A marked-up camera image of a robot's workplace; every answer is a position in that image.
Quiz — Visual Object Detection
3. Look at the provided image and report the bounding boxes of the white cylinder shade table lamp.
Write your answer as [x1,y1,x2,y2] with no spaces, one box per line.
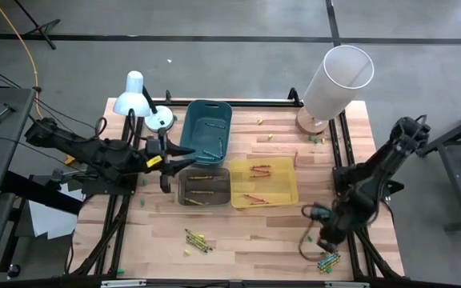
[295,44,375,136]

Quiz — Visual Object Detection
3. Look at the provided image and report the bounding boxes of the teal plastic bin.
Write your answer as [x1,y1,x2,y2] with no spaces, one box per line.
[178,99,234,168]

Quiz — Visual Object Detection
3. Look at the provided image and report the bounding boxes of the yellow crayon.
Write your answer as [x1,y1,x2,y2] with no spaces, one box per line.
[319,260,342,274]

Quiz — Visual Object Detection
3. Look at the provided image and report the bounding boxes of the black tripod stand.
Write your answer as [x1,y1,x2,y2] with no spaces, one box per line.
[12,0,62,51]

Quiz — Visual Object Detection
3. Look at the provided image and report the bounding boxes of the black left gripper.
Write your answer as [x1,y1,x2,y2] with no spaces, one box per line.
[145,127,197,194]

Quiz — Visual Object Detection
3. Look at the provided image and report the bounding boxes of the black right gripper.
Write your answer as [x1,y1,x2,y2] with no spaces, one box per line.
[298,205,352,264]

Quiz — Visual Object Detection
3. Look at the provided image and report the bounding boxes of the white gooseneck desk lamp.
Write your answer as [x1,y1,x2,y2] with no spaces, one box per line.
[112,70,175,134]

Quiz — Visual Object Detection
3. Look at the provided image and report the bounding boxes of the black aluminium table frame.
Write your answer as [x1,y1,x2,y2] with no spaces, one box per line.
[0,86,461,288]

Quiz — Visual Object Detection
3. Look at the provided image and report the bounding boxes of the grey translucent plastic bin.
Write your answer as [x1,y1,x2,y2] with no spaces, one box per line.
[177,167,232,207]

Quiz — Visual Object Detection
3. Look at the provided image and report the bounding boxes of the yellow extension cable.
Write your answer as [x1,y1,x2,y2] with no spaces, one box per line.
[0,0,78,166]

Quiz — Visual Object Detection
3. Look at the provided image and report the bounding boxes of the white paper sheets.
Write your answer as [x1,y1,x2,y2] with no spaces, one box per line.
[27,182,86,241]

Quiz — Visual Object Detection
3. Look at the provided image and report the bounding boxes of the yellow translucent plastic bin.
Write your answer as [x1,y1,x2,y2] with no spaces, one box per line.
[229,156,300,210]

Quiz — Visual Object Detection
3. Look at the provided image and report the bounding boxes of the dark grey side desk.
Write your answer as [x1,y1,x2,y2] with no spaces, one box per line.
[415,102,461,235]

